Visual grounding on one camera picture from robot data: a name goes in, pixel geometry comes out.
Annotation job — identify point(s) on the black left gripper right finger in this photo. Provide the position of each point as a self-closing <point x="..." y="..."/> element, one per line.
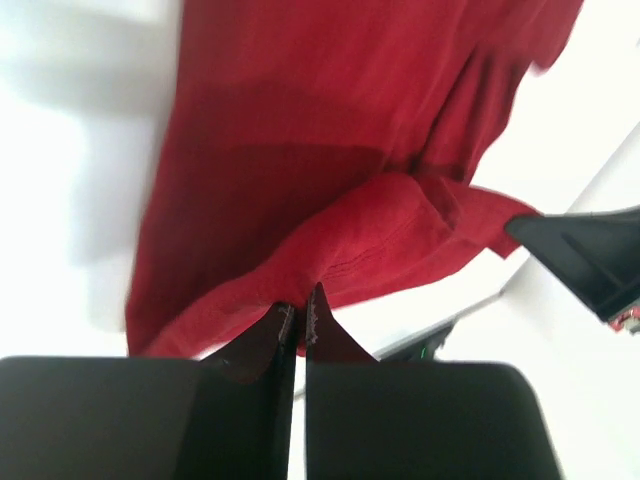
<point x="367" y="419"/>

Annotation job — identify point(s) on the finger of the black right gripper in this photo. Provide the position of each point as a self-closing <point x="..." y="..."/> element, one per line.
<point x="595" y="255"/>

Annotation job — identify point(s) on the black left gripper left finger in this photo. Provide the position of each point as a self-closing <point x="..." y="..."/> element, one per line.
<point x="227" y="416"/>

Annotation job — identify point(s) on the dark red t shirt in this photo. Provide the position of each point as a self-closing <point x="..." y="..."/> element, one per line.
<point x="327" y="142"/>

